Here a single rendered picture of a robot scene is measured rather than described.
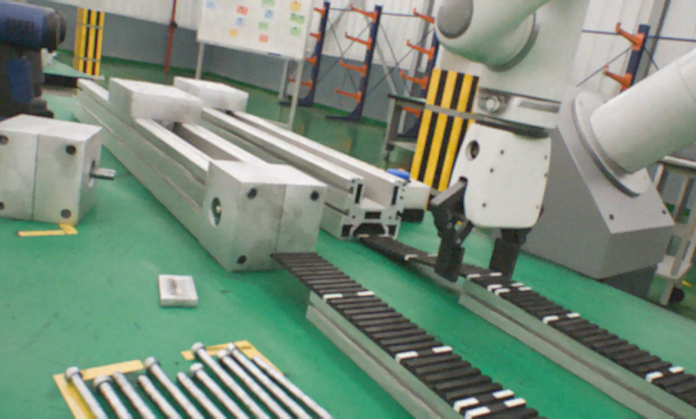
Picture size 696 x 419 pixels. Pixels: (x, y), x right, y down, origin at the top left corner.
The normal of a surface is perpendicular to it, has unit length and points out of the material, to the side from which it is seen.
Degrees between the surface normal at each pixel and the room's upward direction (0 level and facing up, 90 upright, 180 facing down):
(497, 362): 0
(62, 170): 90
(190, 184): 90
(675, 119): 111
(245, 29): 90
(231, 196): 90
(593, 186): 47
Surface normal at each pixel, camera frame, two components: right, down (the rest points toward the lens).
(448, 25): -0.81, 0.18
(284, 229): 0.54, 0.29
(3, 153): 0.21, 0.27
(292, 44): -0.49, 0.11
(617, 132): -0.69, 0.11
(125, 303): 0.19, -0.95
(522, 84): -0.27, 0.19
